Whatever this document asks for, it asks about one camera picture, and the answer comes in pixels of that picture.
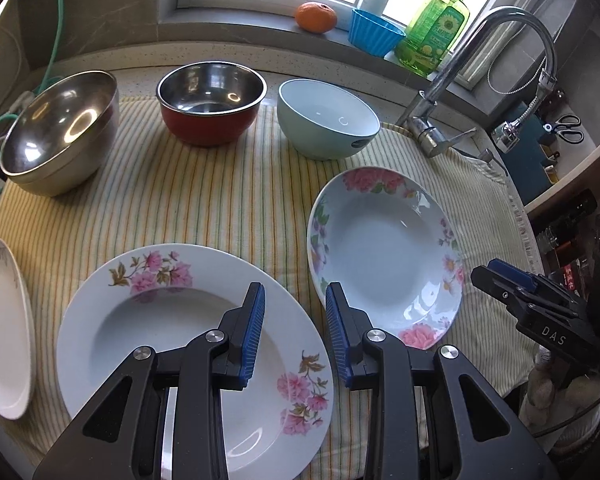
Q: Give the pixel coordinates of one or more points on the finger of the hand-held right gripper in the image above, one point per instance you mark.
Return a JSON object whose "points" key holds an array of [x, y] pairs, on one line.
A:
{"points": [[512, 272], [495, 287]]}

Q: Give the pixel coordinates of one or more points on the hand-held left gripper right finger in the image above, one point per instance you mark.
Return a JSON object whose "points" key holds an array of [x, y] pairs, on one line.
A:
{"points": [[336, 332]]}

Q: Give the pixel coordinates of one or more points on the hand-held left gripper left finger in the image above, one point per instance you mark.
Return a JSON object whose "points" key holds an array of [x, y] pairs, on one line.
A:
{"points": [[253, 332]]}

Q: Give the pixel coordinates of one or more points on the deep floral plate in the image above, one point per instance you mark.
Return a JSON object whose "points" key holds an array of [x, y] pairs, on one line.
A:
{"points": [[385, 240]]}

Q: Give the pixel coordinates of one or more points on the wide pink floral plate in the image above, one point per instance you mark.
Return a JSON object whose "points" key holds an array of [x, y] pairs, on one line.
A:
{"points": [[145, 320]]}

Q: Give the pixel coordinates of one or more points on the red steel bowl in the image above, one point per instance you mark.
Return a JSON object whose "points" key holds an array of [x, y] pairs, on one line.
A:
{"points": [[205, 127]]}

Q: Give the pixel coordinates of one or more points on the white grey leaf plate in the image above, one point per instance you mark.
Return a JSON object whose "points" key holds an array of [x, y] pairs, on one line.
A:
{"points": [[5, 335]]}

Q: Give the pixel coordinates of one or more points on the large stainless steel bowl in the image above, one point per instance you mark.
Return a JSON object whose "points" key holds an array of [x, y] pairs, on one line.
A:
{"points": [[55, 125]]}

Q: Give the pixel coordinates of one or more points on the person's right hand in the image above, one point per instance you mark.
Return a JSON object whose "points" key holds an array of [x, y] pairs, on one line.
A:
{"points": [[542, 395]]}

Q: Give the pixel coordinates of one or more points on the wooden shelf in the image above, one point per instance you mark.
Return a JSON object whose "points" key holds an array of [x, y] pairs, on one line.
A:
{"points": [[580, 180]]}

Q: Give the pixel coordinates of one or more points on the dark storage box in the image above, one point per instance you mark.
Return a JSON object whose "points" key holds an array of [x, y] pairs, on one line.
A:
{"points": [[535, 155]]}

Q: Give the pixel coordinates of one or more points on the striped cloth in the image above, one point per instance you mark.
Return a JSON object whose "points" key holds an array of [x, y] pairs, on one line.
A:
{"points": [[220, 200]]}

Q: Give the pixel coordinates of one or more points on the black scissors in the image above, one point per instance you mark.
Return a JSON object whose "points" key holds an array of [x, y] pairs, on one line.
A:
{"points": [[565, 127]]}

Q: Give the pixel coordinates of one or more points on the light blue bowl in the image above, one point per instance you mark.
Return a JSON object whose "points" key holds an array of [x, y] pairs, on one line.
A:
{"points": [[320, 135]]}

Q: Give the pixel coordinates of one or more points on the chrome faucet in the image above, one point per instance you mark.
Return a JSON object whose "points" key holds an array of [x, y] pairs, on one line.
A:
{"points": [[480, 35]]}

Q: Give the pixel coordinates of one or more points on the green dish soap bottle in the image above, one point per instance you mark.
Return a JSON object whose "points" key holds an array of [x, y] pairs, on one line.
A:
{"points": [[432, 35]]}

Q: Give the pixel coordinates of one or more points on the blue ribbed cup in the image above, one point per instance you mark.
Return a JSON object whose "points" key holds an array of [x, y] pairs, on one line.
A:
{"points": [[375, 35]]}

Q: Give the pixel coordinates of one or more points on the orange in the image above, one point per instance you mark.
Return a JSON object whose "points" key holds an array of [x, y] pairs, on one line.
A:
{"points": [[316, 18]]}

